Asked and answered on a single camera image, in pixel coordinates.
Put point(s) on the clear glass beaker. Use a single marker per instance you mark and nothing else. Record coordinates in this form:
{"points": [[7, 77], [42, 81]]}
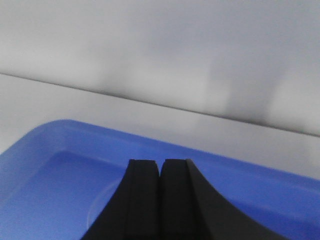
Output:
{"points": [[100, 201]]}

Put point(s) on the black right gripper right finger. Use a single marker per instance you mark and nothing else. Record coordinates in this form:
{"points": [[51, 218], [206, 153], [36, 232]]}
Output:
{"points": [[192, 209]]}

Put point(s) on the blue plastic tray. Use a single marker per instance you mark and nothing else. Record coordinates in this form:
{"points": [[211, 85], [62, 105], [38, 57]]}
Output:
{"points": [[50, 177]]}

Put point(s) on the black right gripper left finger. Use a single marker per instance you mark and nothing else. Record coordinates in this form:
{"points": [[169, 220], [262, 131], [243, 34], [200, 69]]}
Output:
{"points": [[132, 213]]}

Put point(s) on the white cabinet shelf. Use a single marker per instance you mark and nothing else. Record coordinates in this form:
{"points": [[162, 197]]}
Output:
{"points": [[26, 104]]}

